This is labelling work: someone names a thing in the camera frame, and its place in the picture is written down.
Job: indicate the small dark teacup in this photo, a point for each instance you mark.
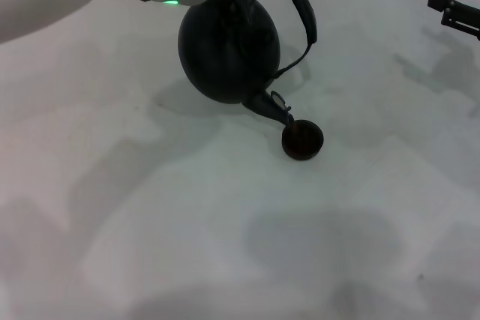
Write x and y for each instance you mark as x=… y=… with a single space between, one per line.
x=303 y=142

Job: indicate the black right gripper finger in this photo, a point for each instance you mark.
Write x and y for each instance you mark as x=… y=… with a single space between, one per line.
x=457 y=12

